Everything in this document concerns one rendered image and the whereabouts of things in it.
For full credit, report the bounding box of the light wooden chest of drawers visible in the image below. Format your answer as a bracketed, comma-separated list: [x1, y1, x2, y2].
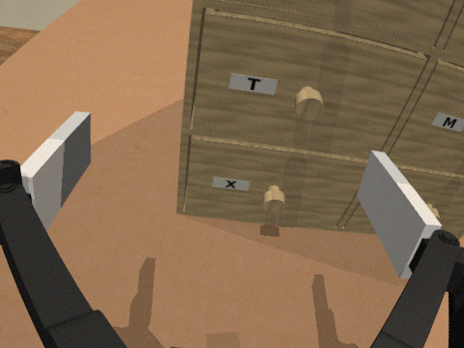
[176, 0, 464, 235]

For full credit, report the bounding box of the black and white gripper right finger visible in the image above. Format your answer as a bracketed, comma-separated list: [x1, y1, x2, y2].
[357, 151, 464, 348]

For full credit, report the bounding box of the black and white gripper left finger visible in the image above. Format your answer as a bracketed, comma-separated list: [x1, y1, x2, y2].
[0, 111, 128, 348]

